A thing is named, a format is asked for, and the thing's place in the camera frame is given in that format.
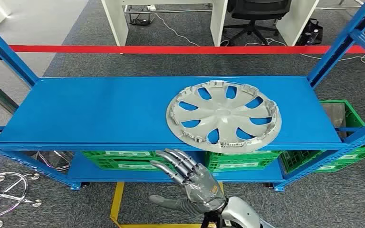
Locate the blue metal shelf rack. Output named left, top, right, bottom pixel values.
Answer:
left=0, top=0, right=365, bottom=192

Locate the black office chair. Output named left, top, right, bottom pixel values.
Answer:
left=223, top=0, right=293, bottom=45

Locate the white desk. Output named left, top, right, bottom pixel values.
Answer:
left=277, top=0, right=320, bottom=47
left=100, top=0, right=229, bottom=47

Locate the white floor cable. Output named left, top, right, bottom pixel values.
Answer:
left=300, top=52, right=365, bottom=67
left=245, top=38, right=287, bottom=47
left=154, top=13, right=201, bottom=47

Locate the black router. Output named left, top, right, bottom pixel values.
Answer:
left=129, top=17, right=155, bottom=26

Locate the black stool chrome base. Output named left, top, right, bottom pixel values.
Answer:
left=0, top=171, right=42, bottom=228

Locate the red barrier belt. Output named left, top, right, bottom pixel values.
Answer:
left=9, top=44, right=365, bottom=55

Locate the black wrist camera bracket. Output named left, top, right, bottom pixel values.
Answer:
left=201, top=211, right=224, bottom=228

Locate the grey plastic wheel hubcap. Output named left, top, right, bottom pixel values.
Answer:
left=165, top=80, right=282, bottom=154

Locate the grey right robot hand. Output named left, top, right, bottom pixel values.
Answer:
left=148, top=148, right=228, bottom=218

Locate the black bag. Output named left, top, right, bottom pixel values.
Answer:
left=296, top=18, right=324, bottom=46

